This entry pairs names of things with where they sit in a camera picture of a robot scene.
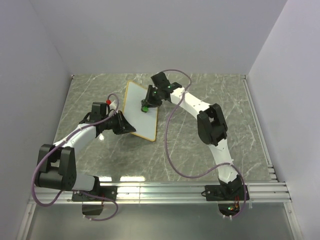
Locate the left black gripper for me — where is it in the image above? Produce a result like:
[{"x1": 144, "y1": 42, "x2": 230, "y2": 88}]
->
[{"x1": 102, "y1": 110, "x2": 136, "y2": 135}]

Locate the green whiteboard eraser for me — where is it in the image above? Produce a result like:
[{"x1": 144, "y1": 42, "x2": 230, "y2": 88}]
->
[{"x1": 141, "y1": 100, "x2": 149, "y2": 113}]

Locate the yellow framed whiteboard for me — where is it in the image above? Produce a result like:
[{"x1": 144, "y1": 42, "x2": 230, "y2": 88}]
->
[{"x1": 122, "y1": 80, "x2": 158, "y2": 142}]

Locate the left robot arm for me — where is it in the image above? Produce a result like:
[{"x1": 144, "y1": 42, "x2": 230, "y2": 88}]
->
[{"x1": 31, "y1": 100, "x2": 136, "y2": 205}]

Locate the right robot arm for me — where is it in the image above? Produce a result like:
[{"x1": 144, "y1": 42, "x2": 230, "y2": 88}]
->
[{"x1": 141, "y1": 71, "x2": 247, "y2": 201}]

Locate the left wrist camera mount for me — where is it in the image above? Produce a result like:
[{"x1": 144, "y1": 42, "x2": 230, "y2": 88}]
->
[{"x1": 105, "y1": 99, "x2": 119, "y2": 111}]

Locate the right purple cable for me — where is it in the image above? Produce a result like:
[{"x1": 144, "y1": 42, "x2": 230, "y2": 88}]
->
[{"x1": 159, "y1": 69, "x2": 248, "y2": 221}]

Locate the purple cable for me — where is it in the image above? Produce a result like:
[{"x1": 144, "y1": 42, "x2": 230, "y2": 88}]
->
[
  {"x1": 31, "y1": 93, "x2": 120, "y2": 221},
  {"x1": 159, "y1": 69, "x2": 248, "y2": 221}
]

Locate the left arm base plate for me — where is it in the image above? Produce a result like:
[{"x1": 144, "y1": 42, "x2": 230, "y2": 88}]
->
[{"x1": 71, "y1": 185, "x2": 118, "y2": 202}]

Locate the aluminium front rail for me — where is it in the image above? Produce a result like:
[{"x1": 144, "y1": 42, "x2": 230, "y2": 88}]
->
[{"x1": 28, "y1": 181, "x2": 293, "y2": 205}]

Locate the aluminium rail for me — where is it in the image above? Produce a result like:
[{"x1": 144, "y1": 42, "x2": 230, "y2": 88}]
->
[
  {"x1": 28, "y1": 181, "x2": 293, "y2": 205},
  {"x1": 240, "y1": 75, "x2": 279, "y2": 183}
]

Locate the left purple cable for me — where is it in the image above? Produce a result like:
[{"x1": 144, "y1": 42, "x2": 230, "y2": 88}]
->
[{"x1": 31, "y1": 93, "x2": 120, "y2": 221}]

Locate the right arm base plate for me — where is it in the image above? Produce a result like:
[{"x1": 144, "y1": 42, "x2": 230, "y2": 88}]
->
[{"x1": 201, "y1": 185, "x2": 245, "y2": 202}]

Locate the aluminium right side rail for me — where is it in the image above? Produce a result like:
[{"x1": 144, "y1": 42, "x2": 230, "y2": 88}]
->
[{"x1": 240, "y1": 75, "x2": 279, "y2": 183}]

